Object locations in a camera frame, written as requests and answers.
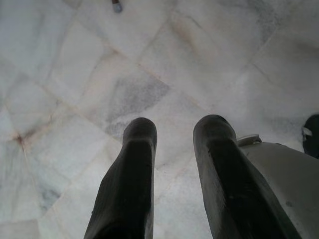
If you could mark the black robot foot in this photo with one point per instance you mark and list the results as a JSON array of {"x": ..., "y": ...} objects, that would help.
[{"x": 312, "y": 135}]

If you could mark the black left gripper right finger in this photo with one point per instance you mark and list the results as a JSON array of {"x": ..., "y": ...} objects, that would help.
[{"x": 224, "y": 179}]

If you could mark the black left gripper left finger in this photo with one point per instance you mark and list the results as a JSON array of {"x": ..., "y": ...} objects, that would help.
[{"x": 129, "y": 184}]

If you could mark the grey robot leg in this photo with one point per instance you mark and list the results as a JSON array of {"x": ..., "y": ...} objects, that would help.
[{"x": 281, "y": 181}]

